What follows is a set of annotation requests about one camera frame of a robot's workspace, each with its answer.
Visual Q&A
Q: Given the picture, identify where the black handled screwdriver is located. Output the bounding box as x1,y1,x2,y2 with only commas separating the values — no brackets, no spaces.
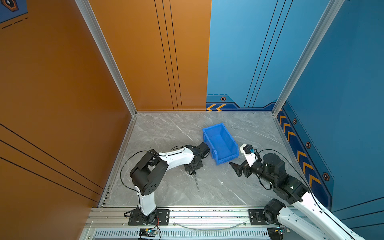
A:
192,170,200,192

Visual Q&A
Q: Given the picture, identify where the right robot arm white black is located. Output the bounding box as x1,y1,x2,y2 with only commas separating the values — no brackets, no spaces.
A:
230,150,362,240

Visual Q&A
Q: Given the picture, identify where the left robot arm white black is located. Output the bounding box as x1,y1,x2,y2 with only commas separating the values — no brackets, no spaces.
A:
130,143,210,224

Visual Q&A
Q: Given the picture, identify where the blue plastic bin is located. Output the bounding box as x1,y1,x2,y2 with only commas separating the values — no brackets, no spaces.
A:
202,123,239,165

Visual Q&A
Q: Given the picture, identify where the right green circuit board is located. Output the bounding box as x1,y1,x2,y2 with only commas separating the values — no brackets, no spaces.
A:
267,228,287,240

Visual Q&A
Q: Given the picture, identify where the green circuit board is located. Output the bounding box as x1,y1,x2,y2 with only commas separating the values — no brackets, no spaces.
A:
139,228,160,240
267,228,287,240

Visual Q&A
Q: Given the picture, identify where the left green circuit board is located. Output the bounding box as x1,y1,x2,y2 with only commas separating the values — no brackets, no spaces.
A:
139,228,160,240

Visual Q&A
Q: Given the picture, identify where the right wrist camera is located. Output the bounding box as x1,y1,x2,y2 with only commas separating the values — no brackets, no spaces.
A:
239,144,259,167

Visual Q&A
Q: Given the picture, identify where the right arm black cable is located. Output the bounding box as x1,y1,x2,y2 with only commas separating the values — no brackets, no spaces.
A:
257,149,358,240

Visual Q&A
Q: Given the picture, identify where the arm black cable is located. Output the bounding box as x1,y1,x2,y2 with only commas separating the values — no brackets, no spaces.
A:
119,145,185,194
257,149,358,240

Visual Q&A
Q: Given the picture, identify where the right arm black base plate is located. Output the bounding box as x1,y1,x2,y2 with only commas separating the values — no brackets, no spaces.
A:
248,209,280,226

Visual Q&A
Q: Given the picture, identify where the white cable on rail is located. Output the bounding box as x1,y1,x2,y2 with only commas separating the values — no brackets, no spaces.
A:
173,221,248,232

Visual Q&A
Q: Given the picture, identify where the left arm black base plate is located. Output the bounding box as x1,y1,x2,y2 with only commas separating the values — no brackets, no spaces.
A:
124,208,170,226

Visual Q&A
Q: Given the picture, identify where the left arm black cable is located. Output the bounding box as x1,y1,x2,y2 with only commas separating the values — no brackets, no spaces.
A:
119,145,185,194

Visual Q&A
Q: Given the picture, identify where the aluminium front rail frame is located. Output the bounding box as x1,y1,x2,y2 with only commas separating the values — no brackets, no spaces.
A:
78,205,344,240

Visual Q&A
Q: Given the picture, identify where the left aluminium corner post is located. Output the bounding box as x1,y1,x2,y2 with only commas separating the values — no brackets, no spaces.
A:
75,0,138,117

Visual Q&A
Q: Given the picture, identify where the aluminium corner post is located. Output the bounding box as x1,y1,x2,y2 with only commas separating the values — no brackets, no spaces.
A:
75,0,138,117
272,0,345,117

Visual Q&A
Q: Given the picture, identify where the right aluminium corner post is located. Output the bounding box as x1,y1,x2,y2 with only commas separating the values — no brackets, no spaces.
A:
272,0,345,117

